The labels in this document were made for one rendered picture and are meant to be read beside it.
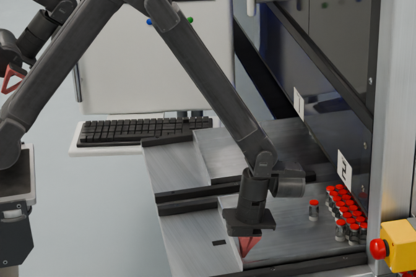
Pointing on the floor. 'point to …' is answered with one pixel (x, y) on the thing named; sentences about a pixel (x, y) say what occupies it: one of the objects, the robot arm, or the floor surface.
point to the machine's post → (393, 107)
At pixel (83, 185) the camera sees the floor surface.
